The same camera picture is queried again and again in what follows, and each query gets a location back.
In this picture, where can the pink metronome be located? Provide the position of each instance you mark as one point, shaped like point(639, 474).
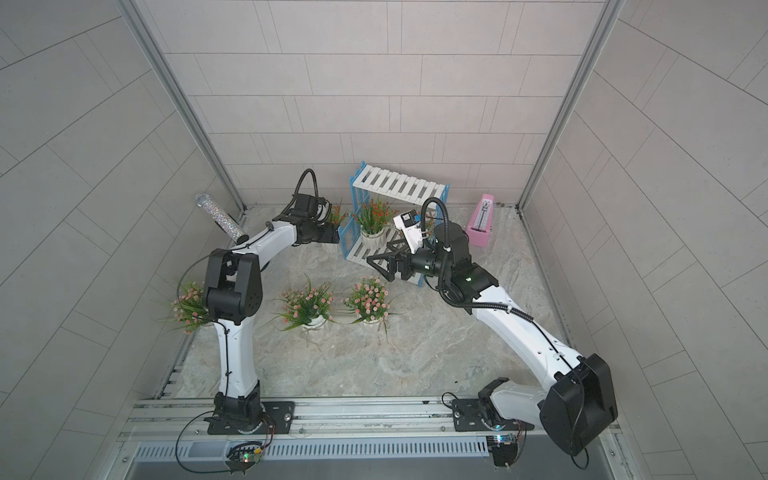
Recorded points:
point(479, 226)

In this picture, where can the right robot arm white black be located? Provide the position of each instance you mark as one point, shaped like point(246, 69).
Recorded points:
point(574, 401)

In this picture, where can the circuit board with cables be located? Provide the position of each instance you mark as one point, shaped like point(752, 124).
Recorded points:
point(505, 450)
point(239, 458)

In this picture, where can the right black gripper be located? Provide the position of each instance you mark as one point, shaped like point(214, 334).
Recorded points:
point(399, 259)

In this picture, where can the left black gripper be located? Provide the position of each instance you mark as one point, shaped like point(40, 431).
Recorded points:
point(328, 234)

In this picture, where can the red flower pot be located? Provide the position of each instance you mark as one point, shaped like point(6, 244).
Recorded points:
point(373, 218)
point(336, 216)

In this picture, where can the glitter tube on black stand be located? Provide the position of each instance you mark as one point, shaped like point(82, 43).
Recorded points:
point(226, 223)

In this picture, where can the pink flower pot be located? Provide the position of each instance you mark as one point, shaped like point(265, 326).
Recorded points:
point(309, 308)
point(189, 312)
point(368, 303)

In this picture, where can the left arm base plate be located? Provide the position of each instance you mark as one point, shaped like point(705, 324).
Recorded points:
point(276, 415)

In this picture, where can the left circuit board with cables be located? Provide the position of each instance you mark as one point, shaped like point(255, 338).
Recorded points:
point(239, 458)

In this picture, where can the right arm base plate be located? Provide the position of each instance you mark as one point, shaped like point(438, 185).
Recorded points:
point(479, 414)

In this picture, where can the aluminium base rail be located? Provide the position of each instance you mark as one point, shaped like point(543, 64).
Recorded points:
point(322, 429)

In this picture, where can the right circuit board with cables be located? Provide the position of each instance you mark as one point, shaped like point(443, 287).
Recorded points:
point(505, 450)

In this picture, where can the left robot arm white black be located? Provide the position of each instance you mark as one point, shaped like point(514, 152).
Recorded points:
point(232, 294)

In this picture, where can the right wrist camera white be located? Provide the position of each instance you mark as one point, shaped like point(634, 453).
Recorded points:
point(409, 224)

